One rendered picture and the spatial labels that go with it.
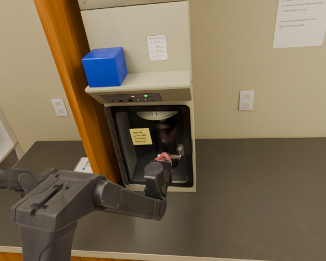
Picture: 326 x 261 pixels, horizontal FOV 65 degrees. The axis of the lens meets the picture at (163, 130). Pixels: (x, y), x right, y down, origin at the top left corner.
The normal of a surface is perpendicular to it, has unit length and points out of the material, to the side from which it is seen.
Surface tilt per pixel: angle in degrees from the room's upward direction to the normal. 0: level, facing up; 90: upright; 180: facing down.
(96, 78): 90
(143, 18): 90
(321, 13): 90
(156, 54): 90
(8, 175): 68
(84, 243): 0
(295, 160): 0
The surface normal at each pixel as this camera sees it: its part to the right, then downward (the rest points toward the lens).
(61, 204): -0.07, -0.92
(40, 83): -0.11, 0.57
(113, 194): 0.95, 0.06
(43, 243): -0.31, 0.00
